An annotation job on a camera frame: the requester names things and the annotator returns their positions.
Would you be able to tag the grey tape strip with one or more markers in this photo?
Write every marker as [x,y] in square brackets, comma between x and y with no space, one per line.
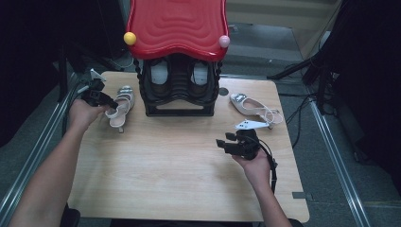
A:
[302,195]

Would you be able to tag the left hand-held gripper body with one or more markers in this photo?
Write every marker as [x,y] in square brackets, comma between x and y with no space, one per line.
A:
[93,93]

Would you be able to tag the black upright stand post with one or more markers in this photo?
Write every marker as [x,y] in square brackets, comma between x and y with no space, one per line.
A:
[62,78]

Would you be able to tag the red and black shoe rack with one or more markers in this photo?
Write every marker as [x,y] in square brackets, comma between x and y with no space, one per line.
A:
[178,28]

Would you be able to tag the black leather shoe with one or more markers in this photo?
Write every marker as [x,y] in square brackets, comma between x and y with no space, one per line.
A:
[200,75]
[159,75]

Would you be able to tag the black stand legs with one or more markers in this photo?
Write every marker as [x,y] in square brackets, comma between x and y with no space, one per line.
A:
[293,67]

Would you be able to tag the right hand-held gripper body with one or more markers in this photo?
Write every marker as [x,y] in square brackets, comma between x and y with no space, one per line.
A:
[247,146]

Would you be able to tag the metal floor rail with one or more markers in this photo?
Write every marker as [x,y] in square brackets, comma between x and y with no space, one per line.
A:
[337,160]
[19,186]

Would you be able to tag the pink ball knob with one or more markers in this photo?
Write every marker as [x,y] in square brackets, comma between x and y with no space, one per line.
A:
[224,41]

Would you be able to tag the person's left hand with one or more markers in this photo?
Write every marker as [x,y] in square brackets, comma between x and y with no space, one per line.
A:
[83,115]

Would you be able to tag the yellow ball knob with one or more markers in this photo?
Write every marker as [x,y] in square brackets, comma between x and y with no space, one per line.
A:
[130,38]

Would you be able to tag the dark curtain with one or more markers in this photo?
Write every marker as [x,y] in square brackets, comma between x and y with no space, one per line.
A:
[372,63]
[25,63]

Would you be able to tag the round dark table grommet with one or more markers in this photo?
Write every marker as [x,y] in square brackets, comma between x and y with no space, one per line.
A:
[223,91]

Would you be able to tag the person's right hand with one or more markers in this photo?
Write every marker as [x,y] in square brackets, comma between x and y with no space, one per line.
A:
[257,170]

